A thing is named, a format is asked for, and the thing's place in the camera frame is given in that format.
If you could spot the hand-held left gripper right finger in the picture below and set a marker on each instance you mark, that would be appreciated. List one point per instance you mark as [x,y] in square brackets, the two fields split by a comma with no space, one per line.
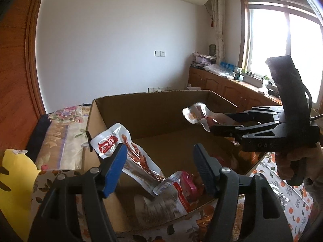
[207,171]

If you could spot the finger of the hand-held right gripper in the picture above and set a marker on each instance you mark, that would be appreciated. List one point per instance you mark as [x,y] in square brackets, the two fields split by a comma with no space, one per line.
[227,130]
[262,114]

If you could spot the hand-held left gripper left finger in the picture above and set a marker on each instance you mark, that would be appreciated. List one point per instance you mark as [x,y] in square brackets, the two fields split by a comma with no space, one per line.
[113,171]

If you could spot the pink snack packet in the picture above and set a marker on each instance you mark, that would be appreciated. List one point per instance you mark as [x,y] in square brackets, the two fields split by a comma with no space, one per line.
[188,184]

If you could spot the white red-label snack packet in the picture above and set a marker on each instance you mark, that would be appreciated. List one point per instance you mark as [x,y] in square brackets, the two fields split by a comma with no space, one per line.
[136,156]

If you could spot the clear snack packet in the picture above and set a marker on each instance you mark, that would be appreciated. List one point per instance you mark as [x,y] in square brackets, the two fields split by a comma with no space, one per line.
[195,113]

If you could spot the grey red-stripe snack packet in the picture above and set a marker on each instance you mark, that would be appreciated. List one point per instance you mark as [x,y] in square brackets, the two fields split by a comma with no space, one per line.
[156,206]

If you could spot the brown cardboard box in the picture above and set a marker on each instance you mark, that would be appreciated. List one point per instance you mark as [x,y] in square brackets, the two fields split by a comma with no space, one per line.
[156,116]

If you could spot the person's right hand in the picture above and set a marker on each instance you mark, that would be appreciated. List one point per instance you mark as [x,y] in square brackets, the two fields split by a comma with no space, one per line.
[315,156]

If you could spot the black device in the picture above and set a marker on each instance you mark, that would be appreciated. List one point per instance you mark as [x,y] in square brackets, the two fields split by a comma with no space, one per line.
[273,89]

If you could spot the clear bottle green cap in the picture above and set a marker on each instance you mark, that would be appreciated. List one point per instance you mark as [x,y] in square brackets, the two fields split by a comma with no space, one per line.
[265,82]

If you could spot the wooden window cabinet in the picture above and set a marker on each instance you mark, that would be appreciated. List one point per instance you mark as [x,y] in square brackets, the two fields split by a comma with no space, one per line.
[214,83]

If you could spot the white plastic bags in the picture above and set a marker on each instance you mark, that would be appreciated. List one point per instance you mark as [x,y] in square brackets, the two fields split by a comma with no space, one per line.
[218,71]

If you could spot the blue bottles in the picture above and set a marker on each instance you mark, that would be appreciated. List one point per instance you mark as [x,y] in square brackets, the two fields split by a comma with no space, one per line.
[226,65]

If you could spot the floral blanket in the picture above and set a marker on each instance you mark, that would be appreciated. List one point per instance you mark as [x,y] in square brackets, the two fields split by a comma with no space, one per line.
[63,136]

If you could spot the pink storage box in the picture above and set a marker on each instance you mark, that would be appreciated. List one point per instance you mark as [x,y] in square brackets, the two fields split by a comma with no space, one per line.
[204,59]

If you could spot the silver snack packet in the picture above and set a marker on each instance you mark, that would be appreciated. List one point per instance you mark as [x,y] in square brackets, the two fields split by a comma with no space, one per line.
[280,199]

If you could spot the orange print bedsheet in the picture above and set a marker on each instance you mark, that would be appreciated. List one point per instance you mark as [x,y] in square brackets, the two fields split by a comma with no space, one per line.
[287,201]

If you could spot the yellow plush pillow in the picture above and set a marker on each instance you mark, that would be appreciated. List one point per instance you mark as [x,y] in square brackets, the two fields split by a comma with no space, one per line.
[15,194]

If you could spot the red tassel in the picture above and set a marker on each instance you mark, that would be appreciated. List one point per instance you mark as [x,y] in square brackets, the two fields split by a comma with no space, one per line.
[213,21]

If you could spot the beige curtain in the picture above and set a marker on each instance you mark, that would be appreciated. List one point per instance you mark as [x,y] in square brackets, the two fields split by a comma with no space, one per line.
[218,17]

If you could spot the wooden wardrobe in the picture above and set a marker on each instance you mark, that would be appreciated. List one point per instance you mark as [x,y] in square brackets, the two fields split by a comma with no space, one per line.
[17,68]

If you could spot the wooden frame window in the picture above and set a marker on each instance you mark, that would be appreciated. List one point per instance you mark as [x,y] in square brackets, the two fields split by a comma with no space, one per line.
[265,35]

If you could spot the white wall socket strip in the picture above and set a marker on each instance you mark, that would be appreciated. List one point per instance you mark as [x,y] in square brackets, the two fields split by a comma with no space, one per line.
[158,89]

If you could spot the white wall switch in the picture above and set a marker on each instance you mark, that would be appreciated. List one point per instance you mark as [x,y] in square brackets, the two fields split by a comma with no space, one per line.
[160,53]

